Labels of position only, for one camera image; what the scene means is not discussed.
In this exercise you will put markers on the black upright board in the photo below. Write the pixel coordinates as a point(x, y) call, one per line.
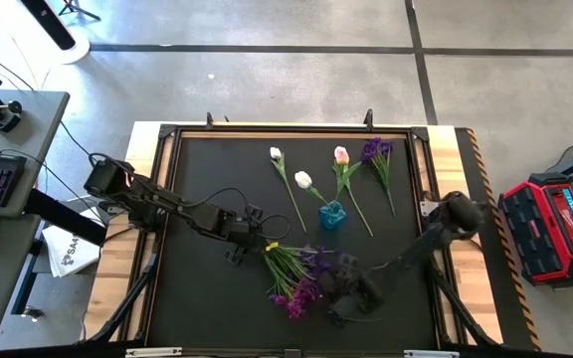
point(50, 25)

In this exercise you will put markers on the desk caster wheel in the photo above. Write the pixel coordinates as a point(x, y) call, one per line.
point(33, 312)

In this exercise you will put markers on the yellow tape strip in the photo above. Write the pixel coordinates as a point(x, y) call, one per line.
point(271, 246)

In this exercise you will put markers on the blue glass vase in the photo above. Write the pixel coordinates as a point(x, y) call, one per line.
point(332, 218)

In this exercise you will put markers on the small metal plate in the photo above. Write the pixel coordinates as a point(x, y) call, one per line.
point(427, 208)

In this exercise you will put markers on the large white tulip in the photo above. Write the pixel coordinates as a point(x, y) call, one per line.
point(303, 179)

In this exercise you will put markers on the black hazard striped strip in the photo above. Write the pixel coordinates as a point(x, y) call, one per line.
point(508, 318)

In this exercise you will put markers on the red portable power box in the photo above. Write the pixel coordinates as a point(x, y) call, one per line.
point(545, 233)

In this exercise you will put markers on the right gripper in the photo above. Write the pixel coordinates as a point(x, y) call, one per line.
point(366, 296)

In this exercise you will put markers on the black table frame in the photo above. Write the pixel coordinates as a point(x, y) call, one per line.
point(291, 128)

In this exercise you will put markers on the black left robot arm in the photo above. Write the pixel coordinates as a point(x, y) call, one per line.
point(167, 204)

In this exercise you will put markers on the black table mat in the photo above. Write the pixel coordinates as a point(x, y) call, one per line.
point(207, 298)

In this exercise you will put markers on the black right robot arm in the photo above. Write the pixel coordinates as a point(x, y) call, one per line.
point(416, 248)

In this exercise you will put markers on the white round stand base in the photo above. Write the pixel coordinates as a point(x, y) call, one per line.
point(78, 50)

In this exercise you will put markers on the silver metal bracket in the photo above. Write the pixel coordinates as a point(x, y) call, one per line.
point(431, 354)
point(153, 352)

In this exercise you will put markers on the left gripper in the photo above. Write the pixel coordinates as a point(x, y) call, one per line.
point(239, 229)

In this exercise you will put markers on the magenta flower bunch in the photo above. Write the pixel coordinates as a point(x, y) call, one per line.
point(299, 298)

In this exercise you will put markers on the pink tulip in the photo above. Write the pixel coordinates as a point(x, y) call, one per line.
point(341, 155)

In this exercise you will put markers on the small white tulip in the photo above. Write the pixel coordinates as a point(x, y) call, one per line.
point(275, 152)

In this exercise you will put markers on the black floor tripod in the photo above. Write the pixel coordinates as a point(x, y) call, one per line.
point(73, 6)

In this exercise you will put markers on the black table edge clamp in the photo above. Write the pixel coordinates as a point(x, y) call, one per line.
point(209, 120)
point(368, 118)

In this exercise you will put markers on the black diagonal beam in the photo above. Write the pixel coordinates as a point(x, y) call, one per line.
point(62, 216)

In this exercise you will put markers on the white printed bag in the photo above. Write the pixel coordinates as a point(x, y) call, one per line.
point(70, 253)

